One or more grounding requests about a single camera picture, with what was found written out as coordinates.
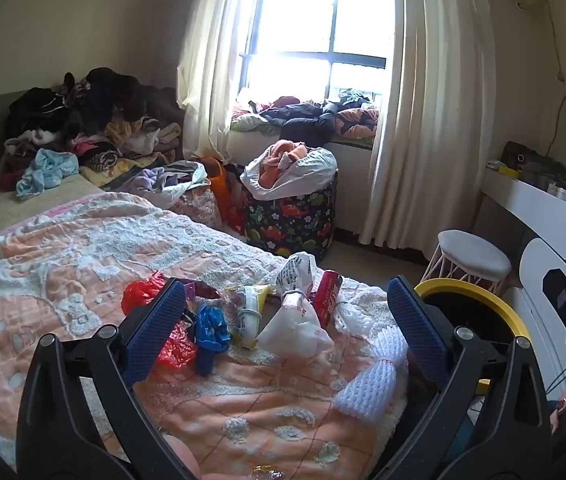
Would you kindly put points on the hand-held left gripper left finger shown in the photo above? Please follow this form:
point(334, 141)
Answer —
point(155, 330)

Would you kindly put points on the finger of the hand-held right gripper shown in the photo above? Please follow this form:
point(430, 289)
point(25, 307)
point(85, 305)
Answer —
point(558, 290)

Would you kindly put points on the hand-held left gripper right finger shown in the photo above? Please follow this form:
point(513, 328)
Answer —
point(418, 330)

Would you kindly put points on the white foam net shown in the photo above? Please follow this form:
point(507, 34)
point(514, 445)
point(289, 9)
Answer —
point(358, 315)
point(373, 380)

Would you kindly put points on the yellow rimmed black trash bin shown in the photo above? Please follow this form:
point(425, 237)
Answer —
point(463, 287)

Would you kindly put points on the yellow and white snack wrapper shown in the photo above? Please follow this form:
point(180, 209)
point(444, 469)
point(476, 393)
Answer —
point(248, 310)

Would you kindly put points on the red can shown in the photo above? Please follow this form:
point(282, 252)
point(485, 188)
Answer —
point(327, 297)

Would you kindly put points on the white plastic bag red print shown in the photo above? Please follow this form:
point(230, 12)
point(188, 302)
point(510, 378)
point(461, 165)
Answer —
point(293, 330)

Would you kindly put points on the person's right hand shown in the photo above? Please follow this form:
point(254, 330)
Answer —
point(561, 410)

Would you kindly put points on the person's left hand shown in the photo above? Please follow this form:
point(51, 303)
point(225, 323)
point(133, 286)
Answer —
point(183, 460)

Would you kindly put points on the blue plastic bag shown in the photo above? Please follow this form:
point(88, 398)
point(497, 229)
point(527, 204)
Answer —
point(210, 330)

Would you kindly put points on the dark red wrapper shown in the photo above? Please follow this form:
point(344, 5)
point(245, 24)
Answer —
point(205, 290)

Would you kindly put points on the white desk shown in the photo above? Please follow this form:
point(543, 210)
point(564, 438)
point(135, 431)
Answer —
point(528, 200)

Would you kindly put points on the peach and white blanket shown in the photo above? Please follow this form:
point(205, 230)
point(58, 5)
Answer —
point(63, 270)

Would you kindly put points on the small yellow box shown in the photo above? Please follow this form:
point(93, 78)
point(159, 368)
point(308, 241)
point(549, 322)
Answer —
point(509, 172)

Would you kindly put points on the dark patterned bag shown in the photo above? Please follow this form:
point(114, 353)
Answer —
point(533, 162)

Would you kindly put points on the pink floral storage bag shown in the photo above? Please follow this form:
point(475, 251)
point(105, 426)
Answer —
point(198, 205)

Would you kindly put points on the white plastic bag black print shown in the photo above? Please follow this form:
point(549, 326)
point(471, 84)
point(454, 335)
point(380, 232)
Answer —
point(298, 270)

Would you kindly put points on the white bag with lilac cloth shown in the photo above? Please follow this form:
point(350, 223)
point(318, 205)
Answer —
point(183, 180)

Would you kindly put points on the orange bag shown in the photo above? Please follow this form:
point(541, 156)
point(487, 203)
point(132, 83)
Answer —
point(215, 180)

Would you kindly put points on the dinosaur print fabric hamper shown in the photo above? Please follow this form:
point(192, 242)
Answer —
point(288, 225)

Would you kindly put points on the gold foil wrapper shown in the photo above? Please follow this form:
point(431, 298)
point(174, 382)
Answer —
point(263, 473)

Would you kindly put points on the light blue cloth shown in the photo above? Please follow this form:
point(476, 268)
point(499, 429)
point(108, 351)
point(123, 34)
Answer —
point(48, 167)

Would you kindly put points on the large white plastic bag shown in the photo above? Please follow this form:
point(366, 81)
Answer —
point(313, 165)

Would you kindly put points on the orange clothes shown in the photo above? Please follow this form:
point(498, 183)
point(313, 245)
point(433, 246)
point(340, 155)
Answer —
point(275, 170)

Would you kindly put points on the orange patterned cloth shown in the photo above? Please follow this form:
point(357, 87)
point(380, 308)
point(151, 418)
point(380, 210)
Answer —
point(358, 121)

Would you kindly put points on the cream curtain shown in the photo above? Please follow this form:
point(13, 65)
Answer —
point(213, 60)
point(428, 110)

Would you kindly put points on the pile of mixed clothes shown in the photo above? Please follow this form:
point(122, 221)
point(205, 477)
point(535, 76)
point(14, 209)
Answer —
point(103, 100)

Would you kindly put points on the heap of dark jackets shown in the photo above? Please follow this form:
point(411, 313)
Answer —
point(303, 115)

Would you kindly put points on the dark framed window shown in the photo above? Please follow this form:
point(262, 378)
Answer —
point(333, 57)

